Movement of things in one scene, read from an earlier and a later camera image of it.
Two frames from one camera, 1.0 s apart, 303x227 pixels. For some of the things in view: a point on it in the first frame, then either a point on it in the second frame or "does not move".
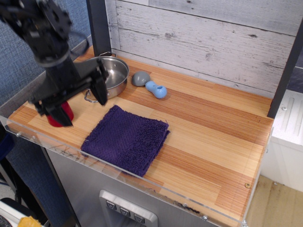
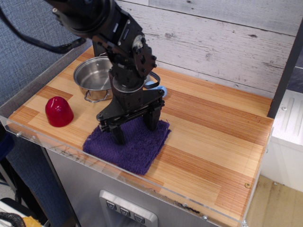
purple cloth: (130, 141) does not move
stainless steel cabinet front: (83, 182) does not move
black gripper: (65, 79) → (126, 105)
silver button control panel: (117, 211) does not move
